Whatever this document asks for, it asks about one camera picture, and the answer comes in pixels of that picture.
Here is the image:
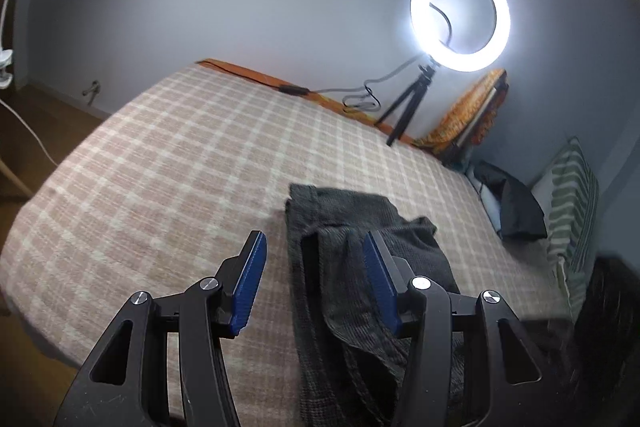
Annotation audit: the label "grey houndstooth pants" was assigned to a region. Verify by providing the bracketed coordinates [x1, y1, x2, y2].
[285, 184, 459, 426]

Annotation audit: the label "black pillow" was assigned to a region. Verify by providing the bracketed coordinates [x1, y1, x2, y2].
[474, 161, 547, 242]

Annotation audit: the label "light blue pillow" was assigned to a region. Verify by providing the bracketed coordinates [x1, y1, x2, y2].
[465, 165, 501, 234]

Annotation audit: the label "green striped white pillow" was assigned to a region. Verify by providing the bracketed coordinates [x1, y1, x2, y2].
[530, 136, 600, 320]

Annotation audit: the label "pink plaid bed blanket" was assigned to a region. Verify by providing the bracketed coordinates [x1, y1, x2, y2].
[1, 65, 568, 426]

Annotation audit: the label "metal pole stand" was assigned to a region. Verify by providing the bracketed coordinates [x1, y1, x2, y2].
[436, 80, 509, 166]

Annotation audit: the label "orange patterned cloth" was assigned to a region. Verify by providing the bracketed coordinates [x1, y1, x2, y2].
[412, 69, 506, 155]

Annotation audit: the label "black tripod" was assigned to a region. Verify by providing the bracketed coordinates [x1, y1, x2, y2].
[374, 65, 436, 146]

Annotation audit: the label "white ring light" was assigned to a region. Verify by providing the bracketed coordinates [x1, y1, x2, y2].
[409, 0, 511, 72]

